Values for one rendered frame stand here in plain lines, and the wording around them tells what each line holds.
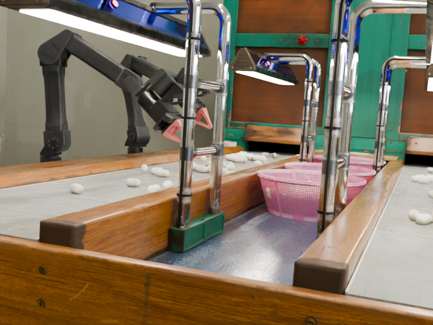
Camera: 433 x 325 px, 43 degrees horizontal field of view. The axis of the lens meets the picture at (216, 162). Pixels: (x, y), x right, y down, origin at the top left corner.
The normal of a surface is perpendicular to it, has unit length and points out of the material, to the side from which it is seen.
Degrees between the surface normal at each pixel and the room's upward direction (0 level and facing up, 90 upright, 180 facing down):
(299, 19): 90
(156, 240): 90
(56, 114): 84
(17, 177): 45
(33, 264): 90
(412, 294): 0
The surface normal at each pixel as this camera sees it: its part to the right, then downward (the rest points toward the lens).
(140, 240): 0.93, 0.09
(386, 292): 0.06, -0.99
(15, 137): -0.29, 0.07
